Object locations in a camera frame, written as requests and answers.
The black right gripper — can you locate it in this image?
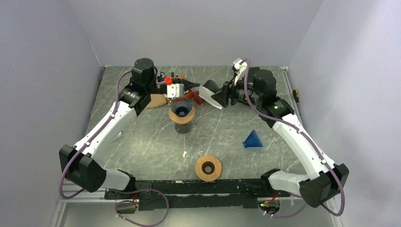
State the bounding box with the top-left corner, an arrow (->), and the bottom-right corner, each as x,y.
210,73 -> 262,108

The white paper coffee filter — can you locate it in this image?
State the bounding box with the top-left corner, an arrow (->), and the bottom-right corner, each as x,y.
198,86 -> 223,109

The red and black cup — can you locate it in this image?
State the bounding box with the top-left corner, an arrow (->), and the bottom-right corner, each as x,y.
193,80 -> 222,109

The blue ribbed dripper cone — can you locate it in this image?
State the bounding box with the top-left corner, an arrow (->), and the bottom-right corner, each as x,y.
243,130 -> 263,148
170,97 -> 192,117

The wooden dripper ring holder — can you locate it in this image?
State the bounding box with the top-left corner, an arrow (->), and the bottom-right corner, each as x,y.
168,106 -> 195,124

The orange coffee filter box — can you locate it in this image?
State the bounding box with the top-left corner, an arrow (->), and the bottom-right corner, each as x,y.
184,89 -> 194,99

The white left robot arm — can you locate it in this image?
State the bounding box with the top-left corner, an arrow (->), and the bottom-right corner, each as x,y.
59,58 -> 199,199

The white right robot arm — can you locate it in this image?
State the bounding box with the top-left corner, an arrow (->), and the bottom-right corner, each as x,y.
200,67 -> 349,208

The brown paper filter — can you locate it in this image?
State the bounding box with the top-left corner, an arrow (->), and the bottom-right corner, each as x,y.
146,94 -> 167,108

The glass carafe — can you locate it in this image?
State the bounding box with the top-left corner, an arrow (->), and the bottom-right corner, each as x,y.
174,123 -> 192,134

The yellow black screwdriver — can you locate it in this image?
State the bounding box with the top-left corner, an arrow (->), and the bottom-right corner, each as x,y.
292,89 -> 299,105

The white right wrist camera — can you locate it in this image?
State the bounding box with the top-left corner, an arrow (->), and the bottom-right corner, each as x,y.
231,58 -> 248,85

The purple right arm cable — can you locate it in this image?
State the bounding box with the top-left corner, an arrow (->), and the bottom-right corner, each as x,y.
243,59 -> 346,219

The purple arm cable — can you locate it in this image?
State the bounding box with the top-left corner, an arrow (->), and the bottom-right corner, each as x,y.
58,69 -> 170,227
243,59 -> 346,219

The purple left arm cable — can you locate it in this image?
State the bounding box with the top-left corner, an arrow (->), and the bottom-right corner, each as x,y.
58,69 -> 170,227

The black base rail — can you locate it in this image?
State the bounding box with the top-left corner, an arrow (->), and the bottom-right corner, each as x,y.
105,178 -> 290,211

